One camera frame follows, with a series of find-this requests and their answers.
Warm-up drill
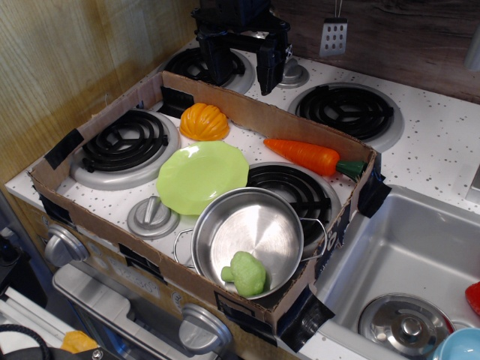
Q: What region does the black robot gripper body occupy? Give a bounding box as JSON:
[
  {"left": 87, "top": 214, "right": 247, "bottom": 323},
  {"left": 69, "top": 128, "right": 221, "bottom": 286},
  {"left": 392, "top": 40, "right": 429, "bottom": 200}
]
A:
[{"left": 192, "top": 1, "right": 290, "bottom": 59}]

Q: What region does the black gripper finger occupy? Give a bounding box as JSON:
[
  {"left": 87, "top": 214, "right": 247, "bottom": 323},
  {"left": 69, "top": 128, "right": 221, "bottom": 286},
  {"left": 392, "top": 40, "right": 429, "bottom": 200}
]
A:
[
  {"left": 197, "top": 30, "right": 234, "bottom": 85},
  {"left": 256, "top": 35, "right": 292, "bottom": 95}
]

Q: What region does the green toy broccoli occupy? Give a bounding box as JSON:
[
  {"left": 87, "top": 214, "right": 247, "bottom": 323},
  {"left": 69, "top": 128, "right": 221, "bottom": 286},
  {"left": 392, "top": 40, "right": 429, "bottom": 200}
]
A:
[{"left": 220, "top": 251, "right": 266, "bottom": 297}]

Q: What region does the silver metal pan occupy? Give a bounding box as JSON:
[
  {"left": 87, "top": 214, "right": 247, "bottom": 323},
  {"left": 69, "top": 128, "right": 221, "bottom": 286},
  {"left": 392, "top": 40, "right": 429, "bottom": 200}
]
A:
[{"left": 189, "top": 187, "right": 327, "bottom": 300}]

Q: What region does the silver stovetop knob back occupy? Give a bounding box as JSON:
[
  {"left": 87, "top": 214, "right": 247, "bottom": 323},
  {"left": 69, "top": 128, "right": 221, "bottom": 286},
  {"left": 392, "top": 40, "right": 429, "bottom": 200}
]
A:
[{"left": 277, "top": 58, "right": 310, "bottom": 89}]

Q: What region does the silver stovetop knob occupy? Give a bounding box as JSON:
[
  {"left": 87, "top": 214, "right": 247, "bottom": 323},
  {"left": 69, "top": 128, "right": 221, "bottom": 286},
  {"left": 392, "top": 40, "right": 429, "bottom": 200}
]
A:
[
  {"left": 127, "top": 196, "right": 180, "bottom": 240},
  {"left": 277, "top": 58, "right": 310, "bottom": 89}
]

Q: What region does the back left black burner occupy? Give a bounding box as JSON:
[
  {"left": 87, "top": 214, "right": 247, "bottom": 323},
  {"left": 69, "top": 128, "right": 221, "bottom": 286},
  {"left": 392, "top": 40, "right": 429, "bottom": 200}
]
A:
[{"left": 157, "top": 47, "right": 256, "bottom": 94}]

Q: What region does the black burner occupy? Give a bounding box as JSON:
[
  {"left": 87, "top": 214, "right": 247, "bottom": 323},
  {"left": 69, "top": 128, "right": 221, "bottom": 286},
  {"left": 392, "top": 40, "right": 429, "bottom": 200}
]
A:
[
  {"left": 288, "top": 82, "right": 404, "bottom": 153},
  {"left": 247, "top": 162, "right": 341, "bottom": 258},
  {"left": 157, "top": 47, "right": 256, "bottom": 94},
  {"left": 70, "top": 109, "right": 181, "bottom": 191}
]

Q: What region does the hanging silver spatula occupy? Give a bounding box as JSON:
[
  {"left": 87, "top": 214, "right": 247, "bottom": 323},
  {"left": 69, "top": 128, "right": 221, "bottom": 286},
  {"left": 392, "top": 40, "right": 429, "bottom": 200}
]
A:
[{"left": 319, "top": 1, "right": 348, "bottom": 58}]

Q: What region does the orange toy pumpkin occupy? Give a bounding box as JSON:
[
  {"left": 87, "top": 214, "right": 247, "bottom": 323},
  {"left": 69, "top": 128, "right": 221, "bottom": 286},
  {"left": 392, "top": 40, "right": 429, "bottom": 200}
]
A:
[{"left": 179, "top": 103, "right": 230, "bottom": 141}]

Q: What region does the back right black burner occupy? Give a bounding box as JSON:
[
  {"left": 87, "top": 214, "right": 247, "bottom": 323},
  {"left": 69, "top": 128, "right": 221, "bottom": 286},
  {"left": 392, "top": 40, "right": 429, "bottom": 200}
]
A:
[{"left": 288, "top": 82, "right": 404, "bottom": 153}]

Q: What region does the orange toy carrot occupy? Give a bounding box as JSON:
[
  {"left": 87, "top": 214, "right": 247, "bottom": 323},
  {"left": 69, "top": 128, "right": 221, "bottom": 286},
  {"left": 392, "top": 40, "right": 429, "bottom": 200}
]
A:
[{"left": 263, "top": 139, "right": 367, "bottom": 179}]

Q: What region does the light green plastic plate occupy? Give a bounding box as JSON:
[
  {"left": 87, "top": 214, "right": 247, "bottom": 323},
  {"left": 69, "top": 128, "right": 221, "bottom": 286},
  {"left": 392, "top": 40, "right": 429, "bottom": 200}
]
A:
[{"left": 156, "top": 141, "right": 249, "bottom": 215}]

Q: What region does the front left black burner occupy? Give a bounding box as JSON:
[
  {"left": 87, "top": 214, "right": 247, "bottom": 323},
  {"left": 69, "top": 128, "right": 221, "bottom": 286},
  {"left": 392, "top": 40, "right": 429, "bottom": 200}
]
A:
[{"left": 70, "top": 109, "right": 181, "bottom": 191}]

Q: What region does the front right black burner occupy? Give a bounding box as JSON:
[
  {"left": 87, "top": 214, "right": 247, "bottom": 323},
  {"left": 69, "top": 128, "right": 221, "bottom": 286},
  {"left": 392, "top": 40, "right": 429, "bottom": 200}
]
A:
[{"left": 247, "top": 162, "right": 341, "bottom": 258}]

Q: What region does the silver stovetop knob front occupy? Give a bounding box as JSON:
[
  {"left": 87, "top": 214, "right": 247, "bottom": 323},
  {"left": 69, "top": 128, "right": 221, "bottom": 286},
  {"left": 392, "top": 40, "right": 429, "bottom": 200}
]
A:
[{"left": 127, "top": 196, "right": 180, "bottom": 240}]

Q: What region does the cardboard fence with black tape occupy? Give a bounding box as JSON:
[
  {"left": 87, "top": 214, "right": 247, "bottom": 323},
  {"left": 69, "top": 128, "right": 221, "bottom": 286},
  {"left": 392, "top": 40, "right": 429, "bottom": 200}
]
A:
[{"left": 30, "top": 72, "right": 390, "bottom": 359}]

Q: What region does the silver sink basin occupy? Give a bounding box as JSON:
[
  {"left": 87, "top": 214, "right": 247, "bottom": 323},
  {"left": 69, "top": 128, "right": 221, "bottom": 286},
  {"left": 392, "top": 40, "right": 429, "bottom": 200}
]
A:
[{"left": 315, "top": 186, "right": 479, "bottom": 359}]

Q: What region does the left silver oven knob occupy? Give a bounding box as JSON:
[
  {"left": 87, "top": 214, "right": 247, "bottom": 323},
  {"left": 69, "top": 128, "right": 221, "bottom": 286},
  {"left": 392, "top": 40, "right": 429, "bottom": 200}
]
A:
[{"left": 44, "top": 224, "right": 89, "bottom": 268}]

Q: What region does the silver oven knob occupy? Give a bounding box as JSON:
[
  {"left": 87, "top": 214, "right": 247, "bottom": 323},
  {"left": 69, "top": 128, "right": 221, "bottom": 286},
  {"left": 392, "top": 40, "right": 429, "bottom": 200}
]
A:
[
  {"left": 178, "top": 303, "right": 233, "bottom": 355},
  {"left": 44, "top": 224, "right": 89, "bottom": 268}
]

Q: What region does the right silver oven knob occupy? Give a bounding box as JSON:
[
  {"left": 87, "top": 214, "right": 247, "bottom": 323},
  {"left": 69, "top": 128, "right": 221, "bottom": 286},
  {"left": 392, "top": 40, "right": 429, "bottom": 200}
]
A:
[{"left": 178, "top": 303, "right": 233, "bottom": 355}]

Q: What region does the silver pot lid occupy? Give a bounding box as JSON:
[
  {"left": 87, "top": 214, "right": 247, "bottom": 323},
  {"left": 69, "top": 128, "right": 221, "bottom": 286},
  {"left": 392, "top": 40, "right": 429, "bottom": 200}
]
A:
[{"left": 357, "top": 293, "right": 455, "bottom": 359}]

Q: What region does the red toy item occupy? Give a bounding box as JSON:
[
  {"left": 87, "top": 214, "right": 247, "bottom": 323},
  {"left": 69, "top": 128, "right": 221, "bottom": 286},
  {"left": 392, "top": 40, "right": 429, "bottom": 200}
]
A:
[{"left": 465, "top": 282, "right": 480, "bottom": 315}]

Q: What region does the yellow orange object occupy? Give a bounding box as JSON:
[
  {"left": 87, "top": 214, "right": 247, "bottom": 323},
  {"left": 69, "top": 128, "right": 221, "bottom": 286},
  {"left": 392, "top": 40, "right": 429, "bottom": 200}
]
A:
[{"left": 60, "top": 330, "right": 98, "bottom": 354}]

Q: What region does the light blue bowl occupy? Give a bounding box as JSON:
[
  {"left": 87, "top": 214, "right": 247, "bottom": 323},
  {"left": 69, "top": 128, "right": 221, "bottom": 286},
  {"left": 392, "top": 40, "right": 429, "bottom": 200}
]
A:
[{"left": 429, "top": 328, "right": 480, "bottom": 360}]

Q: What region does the silver oven door handle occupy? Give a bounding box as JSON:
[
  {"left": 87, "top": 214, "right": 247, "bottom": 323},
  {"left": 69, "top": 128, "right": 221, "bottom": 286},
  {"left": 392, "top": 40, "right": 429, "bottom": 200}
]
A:
[{"left": 52, "top": 265, "right": 217, "bottom": 359}]

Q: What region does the black cable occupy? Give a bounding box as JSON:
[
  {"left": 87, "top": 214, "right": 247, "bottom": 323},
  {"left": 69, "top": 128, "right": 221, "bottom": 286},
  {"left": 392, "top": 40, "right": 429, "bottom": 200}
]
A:
[{"left": 0, "top": 324, "right": 52, "bottom": 360}]

